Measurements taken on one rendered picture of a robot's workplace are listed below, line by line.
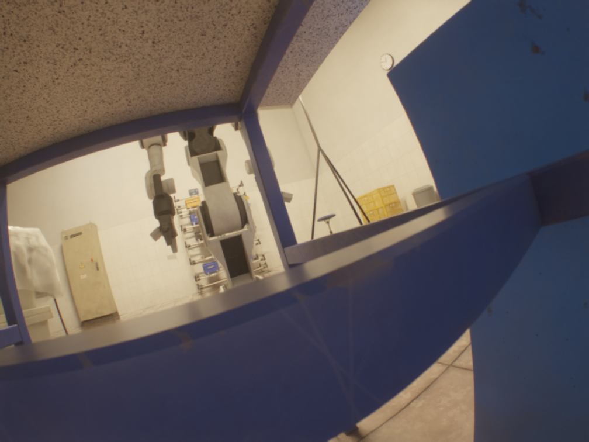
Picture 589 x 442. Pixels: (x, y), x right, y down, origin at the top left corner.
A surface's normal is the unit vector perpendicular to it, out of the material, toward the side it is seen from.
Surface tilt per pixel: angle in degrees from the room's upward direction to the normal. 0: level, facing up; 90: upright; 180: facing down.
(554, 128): 90
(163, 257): 90
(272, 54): 180
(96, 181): 90
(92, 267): 90
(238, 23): 180
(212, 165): 80
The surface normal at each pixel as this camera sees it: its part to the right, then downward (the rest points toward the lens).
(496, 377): -0.88, 0.25
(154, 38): 0.30, 0.95
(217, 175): 0.26, -0.33
